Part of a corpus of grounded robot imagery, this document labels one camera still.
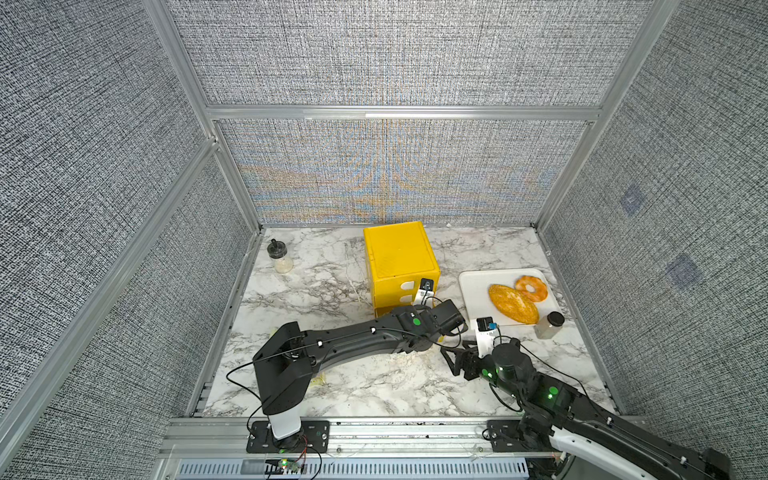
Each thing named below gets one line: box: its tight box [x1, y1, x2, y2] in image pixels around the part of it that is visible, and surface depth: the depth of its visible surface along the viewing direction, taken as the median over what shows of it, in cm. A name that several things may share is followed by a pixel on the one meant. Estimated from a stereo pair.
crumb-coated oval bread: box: [488, 284, 540, 325], surface depth 94 cm
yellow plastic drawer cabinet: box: [363, 222, 441, 313], surface depth 85 cm
